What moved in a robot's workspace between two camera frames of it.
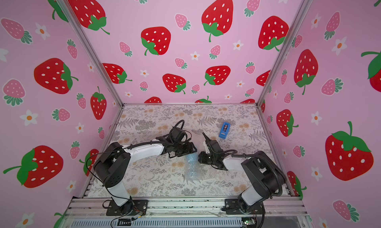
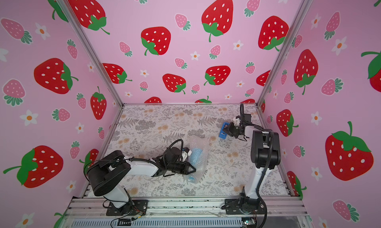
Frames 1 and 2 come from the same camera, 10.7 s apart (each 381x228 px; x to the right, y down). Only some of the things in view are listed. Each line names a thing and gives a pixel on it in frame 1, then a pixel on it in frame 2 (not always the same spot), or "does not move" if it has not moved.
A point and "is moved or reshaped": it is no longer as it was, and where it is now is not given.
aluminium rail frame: [185, 207] does not move
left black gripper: [188, 150] → [185, 170]
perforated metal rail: [213, 222] does not move
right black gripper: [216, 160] → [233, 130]
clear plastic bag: [194, 170] is moved or reshaped
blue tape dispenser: [224, 129] does not move
